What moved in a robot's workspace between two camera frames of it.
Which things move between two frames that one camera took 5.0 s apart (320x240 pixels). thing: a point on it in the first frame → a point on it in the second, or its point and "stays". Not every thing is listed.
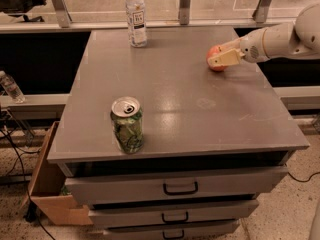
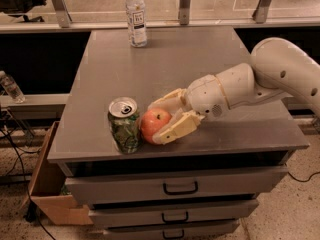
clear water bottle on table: x=136 y=17 stays
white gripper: x=252 y=45 → x=204 y=96
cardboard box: x=46 y=187 stays
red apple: x=213 y=50 → x=153 y=121
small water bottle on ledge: x=12 y=88 stays
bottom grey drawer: x=186 y=230 stays
